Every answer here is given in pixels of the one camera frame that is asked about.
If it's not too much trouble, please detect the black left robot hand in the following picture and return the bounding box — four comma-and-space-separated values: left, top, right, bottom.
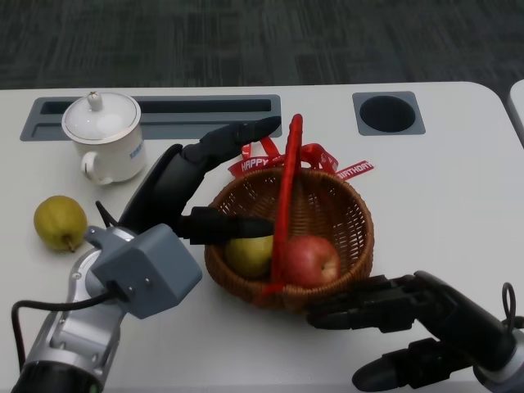
118, 115, 282, 246

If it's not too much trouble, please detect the brown wicker basket red handle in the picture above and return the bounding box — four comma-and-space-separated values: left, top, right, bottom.
203, 113, 376, 314

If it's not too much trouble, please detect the white mug lid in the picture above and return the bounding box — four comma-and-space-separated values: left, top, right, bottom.
61, 91, 142, 144

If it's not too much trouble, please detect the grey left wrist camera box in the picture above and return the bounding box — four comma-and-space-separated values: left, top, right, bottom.
90, 224, 204, 320

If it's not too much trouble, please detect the yellow-green pear with stem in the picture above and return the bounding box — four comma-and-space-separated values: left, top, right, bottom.
33, 195, 88, 254

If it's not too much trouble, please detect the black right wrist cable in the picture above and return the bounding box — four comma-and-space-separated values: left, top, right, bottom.
501, 282, 524, 332

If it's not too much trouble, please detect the red apple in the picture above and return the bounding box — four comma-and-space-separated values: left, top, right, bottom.
282, 235, 341, 289

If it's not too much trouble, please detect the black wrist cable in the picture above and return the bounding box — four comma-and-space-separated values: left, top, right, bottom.
11, 282, 124, 365
501, 282, 524, 332

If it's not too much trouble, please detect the white ceramic mug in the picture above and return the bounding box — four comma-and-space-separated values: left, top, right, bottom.
73, 122, 147, 186

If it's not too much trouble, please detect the grey table cable tray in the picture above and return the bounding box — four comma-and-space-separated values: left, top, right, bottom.
19, 94, 282, 142

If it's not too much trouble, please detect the red birthday ribbon bow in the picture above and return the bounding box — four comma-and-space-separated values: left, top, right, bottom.
228, 134, 375, 181

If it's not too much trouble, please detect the white neighbouring table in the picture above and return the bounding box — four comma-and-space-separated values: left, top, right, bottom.
507, 79, 524, 148

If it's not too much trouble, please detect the grey round table grommet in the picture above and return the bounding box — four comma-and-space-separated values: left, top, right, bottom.
351, 91, 426, 137

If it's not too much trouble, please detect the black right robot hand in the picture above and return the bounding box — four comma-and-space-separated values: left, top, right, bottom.
306, 269, 517, 392

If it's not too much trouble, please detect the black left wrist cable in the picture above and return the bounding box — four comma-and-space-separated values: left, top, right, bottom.
11, 282, 124, 365

